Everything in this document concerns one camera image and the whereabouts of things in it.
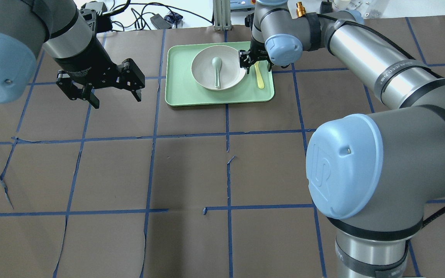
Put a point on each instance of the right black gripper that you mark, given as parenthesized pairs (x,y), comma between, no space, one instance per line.
(247,61)

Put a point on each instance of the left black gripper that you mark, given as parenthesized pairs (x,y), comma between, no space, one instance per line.
(88,58)

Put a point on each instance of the yellow plastic fork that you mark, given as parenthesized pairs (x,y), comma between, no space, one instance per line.
(259,77)

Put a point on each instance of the white round plate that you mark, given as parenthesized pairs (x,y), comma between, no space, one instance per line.
(204,74)

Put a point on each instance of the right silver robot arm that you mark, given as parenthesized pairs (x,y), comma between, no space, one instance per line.
(378,178)

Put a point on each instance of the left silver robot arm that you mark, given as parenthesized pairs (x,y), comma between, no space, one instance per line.
(69,35)

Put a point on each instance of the light green plastic spoon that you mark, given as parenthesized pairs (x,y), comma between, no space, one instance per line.
(217,64)

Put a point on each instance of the light green tray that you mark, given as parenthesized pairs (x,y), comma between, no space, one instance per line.
(182,90)

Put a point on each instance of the gold cylindrical tool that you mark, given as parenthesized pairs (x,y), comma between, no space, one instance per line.
(301,11)

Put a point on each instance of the black power adapter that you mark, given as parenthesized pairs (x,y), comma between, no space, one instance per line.
(159,22)

